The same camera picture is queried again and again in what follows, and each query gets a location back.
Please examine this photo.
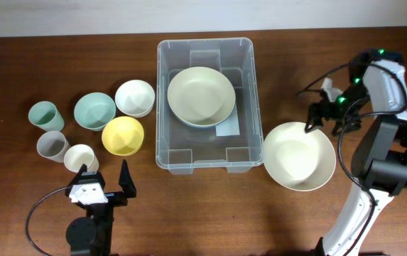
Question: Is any yellow small bowl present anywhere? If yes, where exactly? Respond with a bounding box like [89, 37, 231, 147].
[102, 116, 145, 156]

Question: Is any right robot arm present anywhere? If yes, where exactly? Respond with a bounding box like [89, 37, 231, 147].
[304, 48, 407, 255]

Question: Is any mint green cup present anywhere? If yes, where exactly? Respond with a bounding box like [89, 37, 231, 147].
[28, 101, 65, 132]

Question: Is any blue plate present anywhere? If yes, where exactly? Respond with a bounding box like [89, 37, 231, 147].
[176, 116, 227, 129]

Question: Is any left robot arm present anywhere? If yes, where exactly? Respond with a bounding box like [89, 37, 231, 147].
[65, 160, 136, 255]

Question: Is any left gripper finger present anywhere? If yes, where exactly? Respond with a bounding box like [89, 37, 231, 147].
[68, 164, 87, 188]
[119, 159, 136, 198]

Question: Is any cream plate bottom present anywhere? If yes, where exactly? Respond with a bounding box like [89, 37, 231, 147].
[263, 122, 337, 191]

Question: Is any white label in bin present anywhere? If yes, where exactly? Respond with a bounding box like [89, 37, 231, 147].
[215, 106, 240, 137]

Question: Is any mint green small bowl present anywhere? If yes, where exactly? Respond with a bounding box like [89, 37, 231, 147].
[74, 92, 116, 132]

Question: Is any clear plastic storage bin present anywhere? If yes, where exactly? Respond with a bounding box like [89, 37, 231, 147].
[156, 37, 264, 174]

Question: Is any grey cup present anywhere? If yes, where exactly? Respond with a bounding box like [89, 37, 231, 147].
[36, 131, 70, 163]

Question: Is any cream cup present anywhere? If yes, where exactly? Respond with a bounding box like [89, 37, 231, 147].
[64, 144, 99, 173]

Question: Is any white small bowl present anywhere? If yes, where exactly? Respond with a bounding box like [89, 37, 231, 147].
[114, 80, 156, 118]

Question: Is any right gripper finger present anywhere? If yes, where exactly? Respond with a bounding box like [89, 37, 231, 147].
[304, 103, 326, 133]
[331, 120, 362, 137]

